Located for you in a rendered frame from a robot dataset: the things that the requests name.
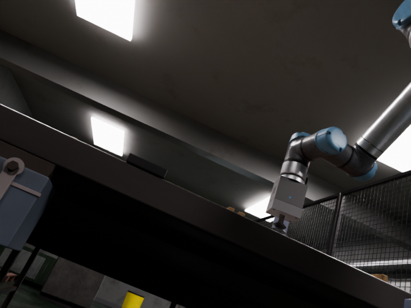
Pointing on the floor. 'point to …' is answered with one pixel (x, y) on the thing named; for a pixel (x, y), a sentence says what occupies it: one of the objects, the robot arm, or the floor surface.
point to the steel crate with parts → (71, 285)
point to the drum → (133, 300)
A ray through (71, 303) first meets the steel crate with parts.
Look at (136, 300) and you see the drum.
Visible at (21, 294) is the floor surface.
